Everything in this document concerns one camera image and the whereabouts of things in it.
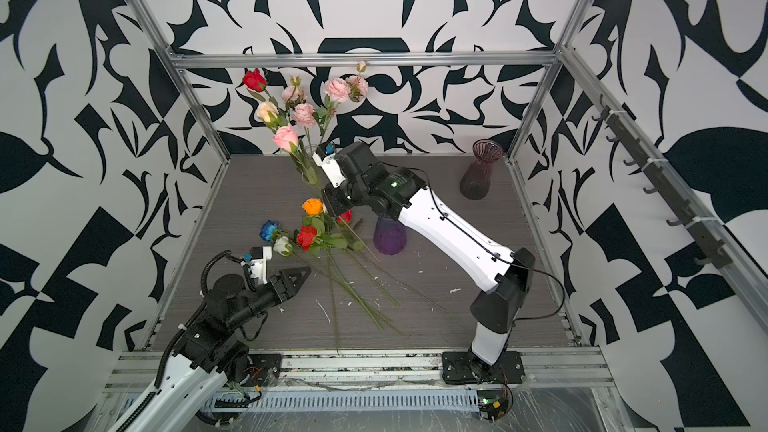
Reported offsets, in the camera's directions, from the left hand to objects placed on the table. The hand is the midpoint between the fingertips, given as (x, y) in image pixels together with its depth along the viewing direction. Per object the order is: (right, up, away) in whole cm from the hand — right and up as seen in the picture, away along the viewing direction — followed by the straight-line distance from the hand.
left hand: (307, 268), depth 75 cm
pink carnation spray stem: (-3, +40, +9) cm, 41 cm away
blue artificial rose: (-17, +7, +19) cm, 26 cm away
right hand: (+5, +19, -6) cm, 21 cm away
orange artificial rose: (-5, +13, +26) cm, 30 cm away
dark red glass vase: (+50, +22, +26) cm, 60 cm away
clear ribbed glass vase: (+2, +24, -2) cm, 24 cm away
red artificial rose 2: (+6, +10, +26) cm, 28 cm away
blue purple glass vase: (+21, +6, +15) cm, 26 cm away
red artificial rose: (-4, +6, +17) cm, 18 cm away
